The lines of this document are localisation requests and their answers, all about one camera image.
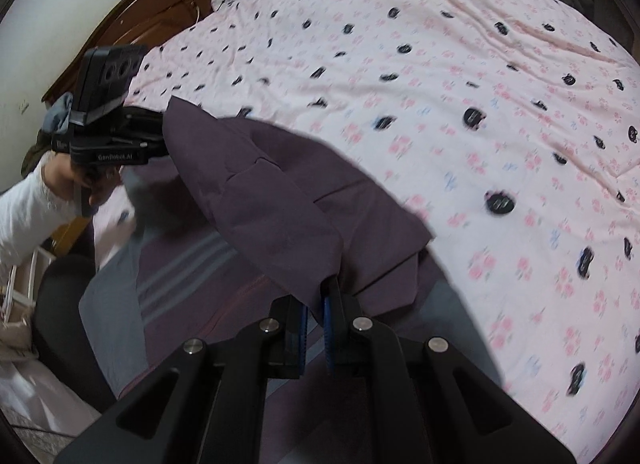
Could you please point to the person's left hand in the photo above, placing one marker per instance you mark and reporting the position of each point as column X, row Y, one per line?
column 102, row 189

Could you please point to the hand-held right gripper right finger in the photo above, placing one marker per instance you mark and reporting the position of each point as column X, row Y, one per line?
column 345, row 344

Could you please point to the olive green garment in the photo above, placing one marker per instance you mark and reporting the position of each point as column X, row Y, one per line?
column 35, row 153

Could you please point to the beige tote bag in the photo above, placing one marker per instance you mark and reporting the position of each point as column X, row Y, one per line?
column 15, row 339

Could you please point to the pink cat print blanket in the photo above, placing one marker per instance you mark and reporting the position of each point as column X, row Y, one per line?
column 450, row 93

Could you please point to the white plastic bag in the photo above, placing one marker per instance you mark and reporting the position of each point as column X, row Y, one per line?
column 40, row 394

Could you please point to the dark wooden headboard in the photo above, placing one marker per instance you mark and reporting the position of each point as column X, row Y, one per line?
column 150, row 3

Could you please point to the person's left leg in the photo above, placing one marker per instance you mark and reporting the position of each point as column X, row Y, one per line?
column 65, row 324

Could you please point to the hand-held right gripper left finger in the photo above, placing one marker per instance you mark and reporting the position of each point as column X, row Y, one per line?
column 287, row 339

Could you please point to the blue denim clothes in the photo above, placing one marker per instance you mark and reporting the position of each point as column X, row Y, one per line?
column 60, row 113

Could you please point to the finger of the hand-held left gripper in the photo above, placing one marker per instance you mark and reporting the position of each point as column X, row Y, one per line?
column 150, row 131

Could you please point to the purple and grey jacket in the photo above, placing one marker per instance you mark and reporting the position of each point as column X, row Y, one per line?
column 280, row 194

